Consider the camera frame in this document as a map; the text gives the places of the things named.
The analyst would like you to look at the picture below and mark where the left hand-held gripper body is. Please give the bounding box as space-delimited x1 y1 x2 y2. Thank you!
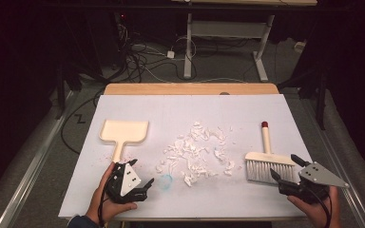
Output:
105 161 149 204

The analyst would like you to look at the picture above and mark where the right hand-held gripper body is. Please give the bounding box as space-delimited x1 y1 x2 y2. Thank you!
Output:
279 161 350 204

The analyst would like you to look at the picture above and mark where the cream plastic dustpan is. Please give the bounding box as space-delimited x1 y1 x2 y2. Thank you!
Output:
98 119 150 164

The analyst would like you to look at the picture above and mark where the cream brush with red cap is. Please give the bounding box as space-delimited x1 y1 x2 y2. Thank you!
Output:
244 121 298 185

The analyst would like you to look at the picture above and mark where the person's right hand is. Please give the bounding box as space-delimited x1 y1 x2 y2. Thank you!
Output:
286 185 342 228

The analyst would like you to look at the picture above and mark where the person's left hand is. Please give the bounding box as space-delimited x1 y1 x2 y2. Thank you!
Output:
85 161 139 227

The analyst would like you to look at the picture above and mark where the pile of white paper scraps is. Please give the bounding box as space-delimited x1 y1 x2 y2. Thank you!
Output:
154 121 238 188

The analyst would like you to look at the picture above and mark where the black metal stand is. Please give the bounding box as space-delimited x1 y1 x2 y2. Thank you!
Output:
278 70 329 131
54 61 84 121

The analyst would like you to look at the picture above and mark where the small white box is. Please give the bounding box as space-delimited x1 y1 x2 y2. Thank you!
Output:
294 40 308 54

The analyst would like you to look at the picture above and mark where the aluminium floor rail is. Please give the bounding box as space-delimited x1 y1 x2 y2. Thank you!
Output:
0 89 75 228
298 96 365 228

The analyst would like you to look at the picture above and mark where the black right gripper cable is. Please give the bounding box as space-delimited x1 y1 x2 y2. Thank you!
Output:
306 185 335 228

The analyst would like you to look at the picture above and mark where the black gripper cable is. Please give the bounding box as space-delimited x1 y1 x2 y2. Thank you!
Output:
97 177 110 228
306 185 335 228

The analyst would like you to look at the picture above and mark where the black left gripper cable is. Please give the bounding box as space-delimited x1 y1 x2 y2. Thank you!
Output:
97 177 110 228

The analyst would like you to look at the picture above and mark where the black floor cable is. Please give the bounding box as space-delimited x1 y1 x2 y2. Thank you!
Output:
59 90 106 156

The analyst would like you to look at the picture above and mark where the tangle of floor cables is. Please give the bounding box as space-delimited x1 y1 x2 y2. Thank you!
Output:
115 22 199 84

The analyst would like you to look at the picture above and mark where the white metal desk frame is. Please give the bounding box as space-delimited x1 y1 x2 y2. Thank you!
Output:
170 0 318 83

